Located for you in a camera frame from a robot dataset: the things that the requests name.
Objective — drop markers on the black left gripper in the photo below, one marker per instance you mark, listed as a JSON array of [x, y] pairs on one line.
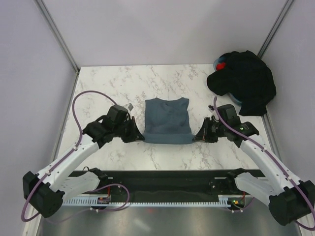
[[135, 135]]

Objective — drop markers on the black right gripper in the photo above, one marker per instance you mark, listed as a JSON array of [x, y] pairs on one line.
[[203, 133]]

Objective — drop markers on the grey-blue t shirt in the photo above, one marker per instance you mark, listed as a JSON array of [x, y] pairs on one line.
[[167, 122]]

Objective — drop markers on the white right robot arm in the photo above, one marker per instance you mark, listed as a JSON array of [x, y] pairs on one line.
[[284, 193]]

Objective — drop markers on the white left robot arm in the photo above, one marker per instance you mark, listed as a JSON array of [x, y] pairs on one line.
[[50, 187]]

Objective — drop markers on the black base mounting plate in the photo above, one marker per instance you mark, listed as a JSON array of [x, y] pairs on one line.
[[167, 186]]

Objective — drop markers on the red t shirt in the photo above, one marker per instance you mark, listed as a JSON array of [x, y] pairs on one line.
[[220, 66]]

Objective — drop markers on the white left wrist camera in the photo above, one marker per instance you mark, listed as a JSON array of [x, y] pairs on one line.
[[129, 107]]

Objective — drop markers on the white slotted cable duct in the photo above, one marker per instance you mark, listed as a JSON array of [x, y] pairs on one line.
[[90, 201]]

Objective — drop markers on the right aluminium frame post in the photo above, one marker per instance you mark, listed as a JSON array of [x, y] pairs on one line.
[[275, 27]]

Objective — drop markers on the aluminium frame post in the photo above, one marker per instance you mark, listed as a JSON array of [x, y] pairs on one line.
[[57, 34], [275, 27]]

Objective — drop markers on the left aluminium frame post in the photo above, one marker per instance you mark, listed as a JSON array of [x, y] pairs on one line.
[[57, 34]]

